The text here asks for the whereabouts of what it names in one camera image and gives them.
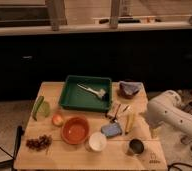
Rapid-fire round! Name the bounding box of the yellow banana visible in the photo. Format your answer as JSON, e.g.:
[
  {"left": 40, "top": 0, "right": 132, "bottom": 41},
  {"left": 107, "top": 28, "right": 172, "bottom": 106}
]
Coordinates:
[{"left": 125, "top": 113, "right": 135, "bottom": 134}]

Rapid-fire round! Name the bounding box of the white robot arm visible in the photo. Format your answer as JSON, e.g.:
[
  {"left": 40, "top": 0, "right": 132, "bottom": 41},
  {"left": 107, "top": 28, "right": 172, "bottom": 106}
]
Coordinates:
[{"left": 145, "top": 90, "right": 192, "bottom": 138}]

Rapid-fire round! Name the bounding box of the red bowl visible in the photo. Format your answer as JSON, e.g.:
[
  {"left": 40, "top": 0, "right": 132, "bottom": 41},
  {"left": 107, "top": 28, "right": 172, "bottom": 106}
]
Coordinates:
[{"left": 61, "top": 117, "right": 90, "bottom": 145}]

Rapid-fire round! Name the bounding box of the green plastic tray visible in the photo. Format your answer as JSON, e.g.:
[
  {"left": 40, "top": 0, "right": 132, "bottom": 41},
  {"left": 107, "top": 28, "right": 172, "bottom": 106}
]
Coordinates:
[{"left": 59, "top": 75, "right": 112, "bottom": 112}]

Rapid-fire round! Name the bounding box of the white dish brush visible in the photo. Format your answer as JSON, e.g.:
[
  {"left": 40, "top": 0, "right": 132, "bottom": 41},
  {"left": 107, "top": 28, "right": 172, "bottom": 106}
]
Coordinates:
[{"left": 78, "top": 84, "right": 107, "bottom": 100}]

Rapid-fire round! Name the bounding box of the purple crumpled cloth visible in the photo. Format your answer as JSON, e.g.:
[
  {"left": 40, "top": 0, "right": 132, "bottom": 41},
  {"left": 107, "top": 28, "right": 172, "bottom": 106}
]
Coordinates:
[{"left": 119, "top": 81, "right": 141, "bottom": 99}]

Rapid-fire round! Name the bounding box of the small brown box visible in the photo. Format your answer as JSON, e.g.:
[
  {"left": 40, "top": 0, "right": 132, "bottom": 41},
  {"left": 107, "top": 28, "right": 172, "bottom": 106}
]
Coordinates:
[{"left": 106, "top": 103, "right": 120, "bottom": 119}]

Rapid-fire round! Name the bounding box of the silver spoon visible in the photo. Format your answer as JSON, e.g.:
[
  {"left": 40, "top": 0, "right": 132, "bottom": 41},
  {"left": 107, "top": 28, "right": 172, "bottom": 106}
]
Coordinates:
[{"left": 118, "top": 105, "right": 131, "bottom": 116}]

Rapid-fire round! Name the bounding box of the blue sponge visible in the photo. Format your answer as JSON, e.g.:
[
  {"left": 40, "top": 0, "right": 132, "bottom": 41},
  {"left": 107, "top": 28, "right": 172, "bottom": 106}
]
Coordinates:
[{"left": 101, "top": 123, "right": 122, "bottom": 138}]

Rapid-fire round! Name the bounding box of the orange peach fruit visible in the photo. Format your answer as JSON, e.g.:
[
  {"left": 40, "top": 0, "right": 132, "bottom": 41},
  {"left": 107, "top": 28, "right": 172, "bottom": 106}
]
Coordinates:
[{"left": 52, "top": 114, "right": 64, "bottom": 127}]

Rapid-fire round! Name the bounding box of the white cup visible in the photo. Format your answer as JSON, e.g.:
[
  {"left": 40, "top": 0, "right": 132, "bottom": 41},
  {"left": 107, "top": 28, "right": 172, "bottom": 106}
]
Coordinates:
[{"left": 87, "top": 132, "right": 107, "bottom": 152}]

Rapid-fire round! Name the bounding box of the light green vegetable piece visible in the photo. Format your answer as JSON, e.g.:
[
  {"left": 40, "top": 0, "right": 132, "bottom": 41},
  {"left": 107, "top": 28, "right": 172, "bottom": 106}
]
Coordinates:
[{"left": 39, "top": 101, "right": 50, "bottom": 117}]

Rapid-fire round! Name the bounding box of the green cucumber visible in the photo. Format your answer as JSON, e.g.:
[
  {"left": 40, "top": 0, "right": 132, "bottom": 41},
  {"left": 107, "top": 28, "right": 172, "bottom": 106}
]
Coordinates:
[{"left": 32, "top": 96, "right": 44, "bottom": 121}]

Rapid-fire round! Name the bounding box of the wooden folding table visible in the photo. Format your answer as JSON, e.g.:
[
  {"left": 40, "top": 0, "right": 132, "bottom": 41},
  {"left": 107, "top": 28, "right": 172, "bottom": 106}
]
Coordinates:
[{"left": 14, "top": 90, "right": 167, "bottom": 171}]

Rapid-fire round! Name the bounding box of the metal cup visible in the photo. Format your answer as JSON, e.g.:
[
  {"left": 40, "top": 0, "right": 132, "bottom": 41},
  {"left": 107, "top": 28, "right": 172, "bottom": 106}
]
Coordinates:
[{"left": 127, "top": 139, "right": 145, "bottom": 156}]

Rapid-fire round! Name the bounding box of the bunch of dark grapes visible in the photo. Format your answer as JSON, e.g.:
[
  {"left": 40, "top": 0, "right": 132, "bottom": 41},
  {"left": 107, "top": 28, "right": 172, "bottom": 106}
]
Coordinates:
[{"left": 26, "top": 135, "right": 52, "bottom": 151}]

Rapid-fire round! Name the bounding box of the black cable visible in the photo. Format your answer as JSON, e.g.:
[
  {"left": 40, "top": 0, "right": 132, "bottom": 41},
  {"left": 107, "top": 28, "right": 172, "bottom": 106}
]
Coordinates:
[{"left": 167, "top": 161, "right": 192, "bottom": 171}]

